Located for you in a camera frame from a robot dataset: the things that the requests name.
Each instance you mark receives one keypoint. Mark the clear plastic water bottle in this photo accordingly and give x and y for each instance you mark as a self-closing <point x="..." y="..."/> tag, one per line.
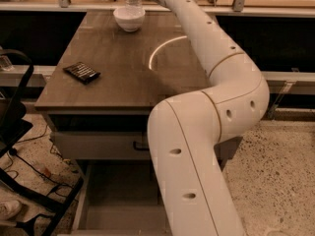
<point x="134" y="5"/>

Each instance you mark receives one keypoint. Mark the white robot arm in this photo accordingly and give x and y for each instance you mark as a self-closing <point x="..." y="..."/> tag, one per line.
<point x="183" y="130"/>

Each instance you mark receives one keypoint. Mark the white ceramic bowl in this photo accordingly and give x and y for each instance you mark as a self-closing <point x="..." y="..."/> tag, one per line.
<point x="129" y="18"/>

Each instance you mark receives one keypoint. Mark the grey wooden drawer cabinet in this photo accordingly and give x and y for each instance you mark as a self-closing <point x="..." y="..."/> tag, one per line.
<point x="137" y="71"/>

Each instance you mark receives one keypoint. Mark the open bottom drawer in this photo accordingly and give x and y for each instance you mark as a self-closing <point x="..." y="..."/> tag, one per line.
<point x="131" y="198"/>

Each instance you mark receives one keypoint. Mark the white shoe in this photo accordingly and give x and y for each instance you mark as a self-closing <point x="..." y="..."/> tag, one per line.
<point x="9" y="209"/>

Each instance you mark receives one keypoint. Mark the black drawer handle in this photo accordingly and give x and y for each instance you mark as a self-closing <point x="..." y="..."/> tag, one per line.
<point x="140" y="146"/>

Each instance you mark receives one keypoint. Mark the metal shelf bracket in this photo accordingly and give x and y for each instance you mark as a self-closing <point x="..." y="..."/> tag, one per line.
<point x="280" y="90"/>

